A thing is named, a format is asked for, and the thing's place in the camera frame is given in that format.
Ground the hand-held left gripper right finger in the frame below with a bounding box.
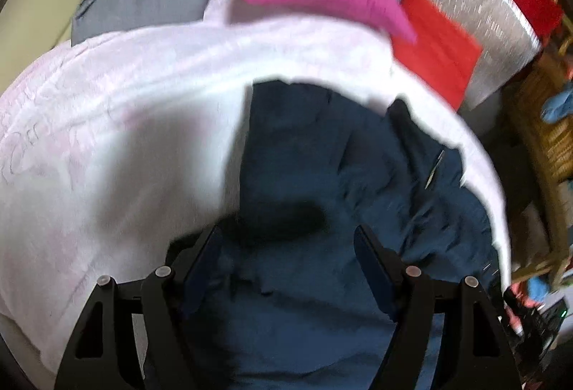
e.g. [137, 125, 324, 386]
[353, 223, 522, 390]

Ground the wicker basket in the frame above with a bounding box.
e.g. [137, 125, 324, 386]
[506, 45, 573, 283]

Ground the red folded cloth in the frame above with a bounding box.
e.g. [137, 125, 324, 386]
[390, 0, 484, 111]

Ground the white pink blanket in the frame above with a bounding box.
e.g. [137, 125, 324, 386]
[0, 0, 513, 377]

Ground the light blue cloth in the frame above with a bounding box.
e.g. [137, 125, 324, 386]
[541, 83, 573, 124]

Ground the dark blue garment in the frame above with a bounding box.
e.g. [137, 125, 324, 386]
[143, 79, 504, 390]

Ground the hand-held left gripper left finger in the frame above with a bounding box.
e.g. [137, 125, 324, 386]
[54, 225, 225, 390]

